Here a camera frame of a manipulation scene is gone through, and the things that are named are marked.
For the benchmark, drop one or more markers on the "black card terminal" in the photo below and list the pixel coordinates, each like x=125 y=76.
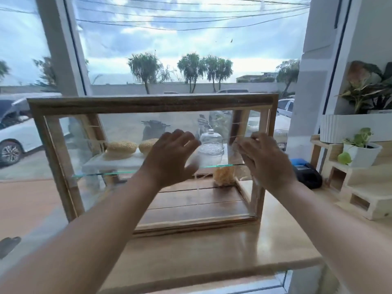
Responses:
x=306 y=176

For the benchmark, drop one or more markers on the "jar of yellow snacks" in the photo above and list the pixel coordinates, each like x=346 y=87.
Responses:
x=224 y=178

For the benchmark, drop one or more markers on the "palm tree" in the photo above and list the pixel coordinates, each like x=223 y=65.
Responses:
x=218 y=68
x=144 y=68
x=190 y=68
x=289 y=71

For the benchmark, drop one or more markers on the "person's left hand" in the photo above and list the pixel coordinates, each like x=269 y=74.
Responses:
x=167 y=162

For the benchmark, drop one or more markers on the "distant low building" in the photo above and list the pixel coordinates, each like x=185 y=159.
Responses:
x=257 y=78

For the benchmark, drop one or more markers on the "person's left forearm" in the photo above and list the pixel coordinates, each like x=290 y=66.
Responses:
x=79 y=241

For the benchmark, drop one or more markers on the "light wooden stepped stand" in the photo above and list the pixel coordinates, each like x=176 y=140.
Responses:
x=367 y=192

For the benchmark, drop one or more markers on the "person's right hand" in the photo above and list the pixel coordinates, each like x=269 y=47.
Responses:
x=266 y=166

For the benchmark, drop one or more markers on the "white ribbed planter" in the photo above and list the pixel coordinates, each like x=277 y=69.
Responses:
x=343 y=127

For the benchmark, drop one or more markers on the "small green plant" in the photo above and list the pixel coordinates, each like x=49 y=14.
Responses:
x=358 y=139

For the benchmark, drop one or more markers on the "person's right fingers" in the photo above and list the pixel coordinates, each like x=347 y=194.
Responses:
x=252 y=143

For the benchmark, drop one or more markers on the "pink green leafy plant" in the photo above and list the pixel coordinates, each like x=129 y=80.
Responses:
x=364 y=85

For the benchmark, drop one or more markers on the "white window frame post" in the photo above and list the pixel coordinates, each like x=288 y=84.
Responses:
x=61 y=45

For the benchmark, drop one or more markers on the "wooden glass display case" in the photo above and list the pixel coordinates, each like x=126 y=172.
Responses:
x=147 y=104

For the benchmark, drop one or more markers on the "white car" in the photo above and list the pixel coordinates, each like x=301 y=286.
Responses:
x=18 y=140

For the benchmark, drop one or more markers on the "round seeded bread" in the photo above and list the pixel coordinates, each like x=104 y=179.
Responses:
x=147 y=146
x=121 y=149

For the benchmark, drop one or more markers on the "glass shelf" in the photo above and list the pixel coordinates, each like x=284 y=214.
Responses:
x=101 y=173

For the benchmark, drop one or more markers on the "dark motor scooter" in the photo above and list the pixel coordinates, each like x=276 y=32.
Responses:
x=154 y=128

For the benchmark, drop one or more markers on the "white serving board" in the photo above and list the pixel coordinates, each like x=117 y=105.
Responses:
x=107 y=163

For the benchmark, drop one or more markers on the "small white plant pot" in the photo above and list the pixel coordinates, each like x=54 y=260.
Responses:
x=366 y=154

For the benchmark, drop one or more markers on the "person's right forearm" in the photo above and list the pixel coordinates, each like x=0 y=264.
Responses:
x=337 y=238

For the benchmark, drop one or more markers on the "clear glass dome jar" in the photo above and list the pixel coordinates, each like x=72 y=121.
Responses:
x=212 y=146

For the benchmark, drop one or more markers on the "person's left thumb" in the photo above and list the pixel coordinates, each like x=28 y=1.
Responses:
x=194 y=150

